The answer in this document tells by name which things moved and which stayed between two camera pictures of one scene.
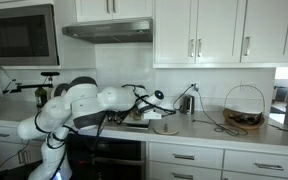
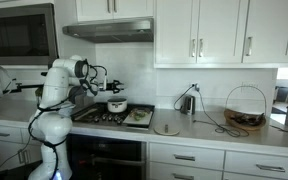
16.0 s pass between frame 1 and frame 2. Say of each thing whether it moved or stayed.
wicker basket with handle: stayed
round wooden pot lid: stayed
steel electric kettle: stayed
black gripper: moved
